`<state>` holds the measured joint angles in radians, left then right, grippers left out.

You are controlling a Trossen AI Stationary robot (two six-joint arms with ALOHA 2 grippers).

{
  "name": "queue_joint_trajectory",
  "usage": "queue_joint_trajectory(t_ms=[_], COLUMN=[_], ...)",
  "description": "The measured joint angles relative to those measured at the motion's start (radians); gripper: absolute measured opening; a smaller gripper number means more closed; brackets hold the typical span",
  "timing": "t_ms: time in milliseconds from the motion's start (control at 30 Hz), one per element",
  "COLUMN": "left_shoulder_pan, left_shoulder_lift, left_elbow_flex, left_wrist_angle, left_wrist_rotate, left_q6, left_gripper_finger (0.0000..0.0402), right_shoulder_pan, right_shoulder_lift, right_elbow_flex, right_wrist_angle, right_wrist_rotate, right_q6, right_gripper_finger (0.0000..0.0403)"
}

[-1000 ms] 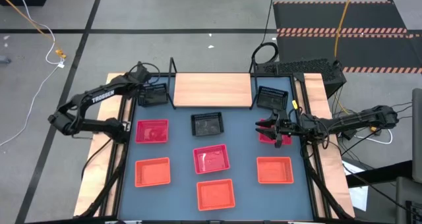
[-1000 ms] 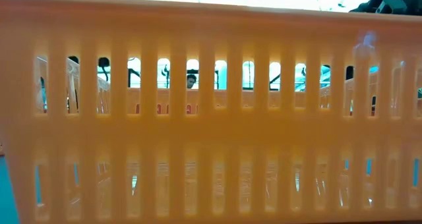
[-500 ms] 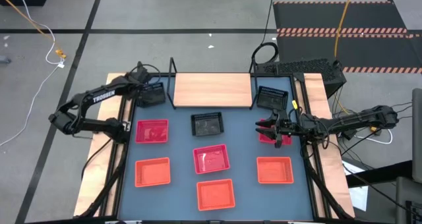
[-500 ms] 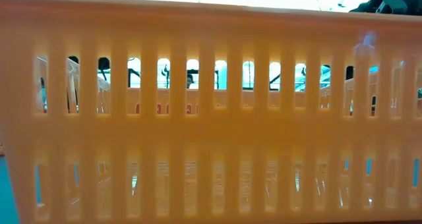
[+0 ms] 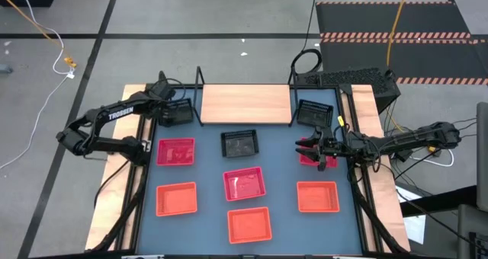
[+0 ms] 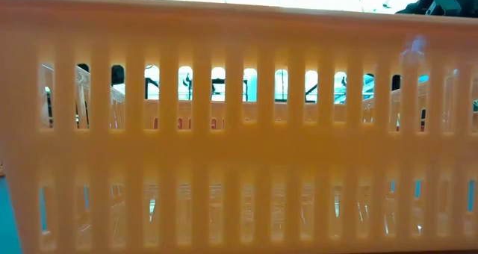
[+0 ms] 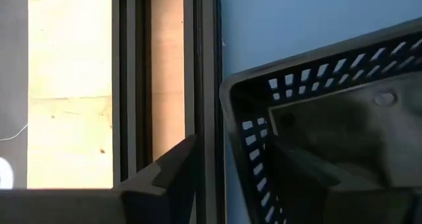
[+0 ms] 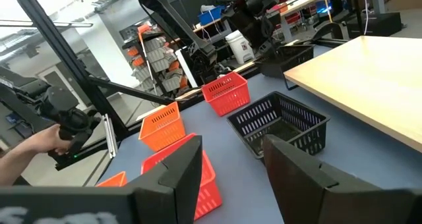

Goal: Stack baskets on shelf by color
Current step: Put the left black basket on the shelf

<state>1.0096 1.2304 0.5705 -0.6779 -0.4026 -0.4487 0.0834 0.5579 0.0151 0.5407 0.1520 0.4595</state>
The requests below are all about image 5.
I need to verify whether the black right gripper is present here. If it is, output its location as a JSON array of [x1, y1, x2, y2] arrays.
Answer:
[[295, 128, 346, 171]]

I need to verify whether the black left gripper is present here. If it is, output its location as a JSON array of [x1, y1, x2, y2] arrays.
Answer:
[[146, 71, 177, 102]]

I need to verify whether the red plastic basket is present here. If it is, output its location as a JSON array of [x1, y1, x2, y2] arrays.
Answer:
[[298, 136, 339, 169], [222, 166, 267, 203], [156, 137, 196, 167]]

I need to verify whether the black plastic basket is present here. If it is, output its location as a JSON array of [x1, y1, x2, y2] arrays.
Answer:
[[220, 129, 260, 158], [158, 98, 194, 128], [296, 99, 335, 130]]

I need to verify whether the orange plastic basket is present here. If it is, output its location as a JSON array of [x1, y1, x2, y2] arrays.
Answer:
[[226, 206, 273, 245], [296, 181, 341, 214], [155, 181, 198, 218]]

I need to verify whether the white paper sheet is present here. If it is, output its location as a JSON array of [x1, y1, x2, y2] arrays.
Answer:
[[395, 185, 427, 245]]

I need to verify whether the blue-grey table mat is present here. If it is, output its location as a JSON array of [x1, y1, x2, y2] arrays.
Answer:
[[136, 87, 364, 256]]

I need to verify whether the black side desk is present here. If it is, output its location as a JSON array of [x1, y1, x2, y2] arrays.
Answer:
[[400, 184, 488, 259]]

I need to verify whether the black striped floor mat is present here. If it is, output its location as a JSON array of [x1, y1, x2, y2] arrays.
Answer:
[[315, 1, 488, 87]]

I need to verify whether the grey upright panel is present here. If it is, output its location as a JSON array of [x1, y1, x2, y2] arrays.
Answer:
[[476, 101, 488, 213]]

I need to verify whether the wooden shelf with black frame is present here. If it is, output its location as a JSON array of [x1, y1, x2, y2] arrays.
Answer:
[[192, 66, 302, 127]]

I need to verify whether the white floor cable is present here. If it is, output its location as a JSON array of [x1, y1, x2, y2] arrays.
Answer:
[[0, 0, 75, 171]]

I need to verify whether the yellow floor cable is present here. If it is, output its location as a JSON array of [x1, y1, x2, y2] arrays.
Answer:
[[0, 0, 78, 69]]

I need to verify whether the black hanging cable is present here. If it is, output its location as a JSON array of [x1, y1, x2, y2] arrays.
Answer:
[[290, 0, 323, 75]]

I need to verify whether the white power cable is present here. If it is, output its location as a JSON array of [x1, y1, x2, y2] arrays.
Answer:
[[409, 147, 456, 168]]

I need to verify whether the yellow hanging cable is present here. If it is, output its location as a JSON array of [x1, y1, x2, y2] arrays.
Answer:
[[386, 0, 410, 68]]

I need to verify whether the black table frame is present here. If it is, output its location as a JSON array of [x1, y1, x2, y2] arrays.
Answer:
[[85, 82, 413, 259]]

